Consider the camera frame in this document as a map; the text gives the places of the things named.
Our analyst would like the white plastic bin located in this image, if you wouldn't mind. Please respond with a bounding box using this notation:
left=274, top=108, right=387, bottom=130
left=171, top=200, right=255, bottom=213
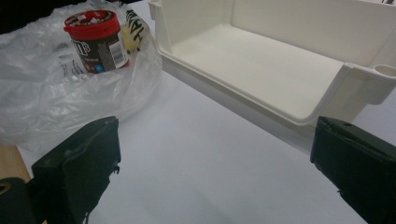
left=148, top=0, right=396, bottom=156

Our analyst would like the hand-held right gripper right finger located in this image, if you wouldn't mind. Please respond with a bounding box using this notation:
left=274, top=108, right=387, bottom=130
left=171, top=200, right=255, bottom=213
left=310, top=116, right=396, bottom=224

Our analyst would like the yellow banana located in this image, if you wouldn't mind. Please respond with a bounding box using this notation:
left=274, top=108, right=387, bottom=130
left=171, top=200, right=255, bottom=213
left=120, top=23, right=142, bottom=53

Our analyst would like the red can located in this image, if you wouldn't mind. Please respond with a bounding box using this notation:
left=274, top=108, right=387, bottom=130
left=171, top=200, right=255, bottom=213
left=64, top=9, right=132, bottom=75

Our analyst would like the clear plastic bag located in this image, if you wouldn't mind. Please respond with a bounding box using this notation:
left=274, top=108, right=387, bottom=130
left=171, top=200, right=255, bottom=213
left=0, top=0, right=163, bottom=157

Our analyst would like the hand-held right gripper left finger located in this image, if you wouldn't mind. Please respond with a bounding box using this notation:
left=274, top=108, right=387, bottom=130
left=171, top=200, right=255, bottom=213
left=31, top=116, right=122, bottom=224

